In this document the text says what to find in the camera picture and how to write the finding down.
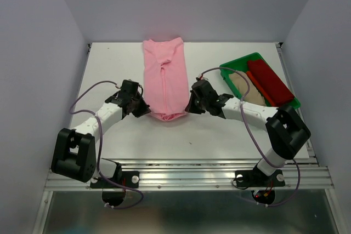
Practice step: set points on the rolled beige t-shirt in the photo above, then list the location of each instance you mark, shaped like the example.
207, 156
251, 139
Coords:
242, 83

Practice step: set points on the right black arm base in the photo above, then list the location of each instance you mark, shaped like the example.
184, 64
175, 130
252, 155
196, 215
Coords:
264, 184

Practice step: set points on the aluminium rail frame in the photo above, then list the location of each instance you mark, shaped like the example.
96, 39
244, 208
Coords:
186, 167

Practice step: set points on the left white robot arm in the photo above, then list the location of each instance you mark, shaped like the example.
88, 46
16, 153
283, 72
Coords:
77, 153

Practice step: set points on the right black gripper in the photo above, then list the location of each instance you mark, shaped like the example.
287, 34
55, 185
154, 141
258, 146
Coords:
190, 107

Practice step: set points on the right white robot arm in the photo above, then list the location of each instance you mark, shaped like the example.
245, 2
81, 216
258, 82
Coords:
286, 130

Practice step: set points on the rolled red t-shirt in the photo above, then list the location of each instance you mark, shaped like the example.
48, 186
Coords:
272, 85

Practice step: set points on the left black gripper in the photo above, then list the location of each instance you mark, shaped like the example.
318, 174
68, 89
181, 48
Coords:
143, 108

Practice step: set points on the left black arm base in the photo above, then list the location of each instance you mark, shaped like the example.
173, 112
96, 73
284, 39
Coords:
120, 191

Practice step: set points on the green plastic tray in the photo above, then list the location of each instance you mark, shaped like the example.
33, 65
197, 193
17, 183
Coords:
240, 64

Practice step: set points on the pink t-shirt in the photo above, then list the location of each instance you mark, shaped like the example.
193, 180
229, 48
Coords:
165, 79

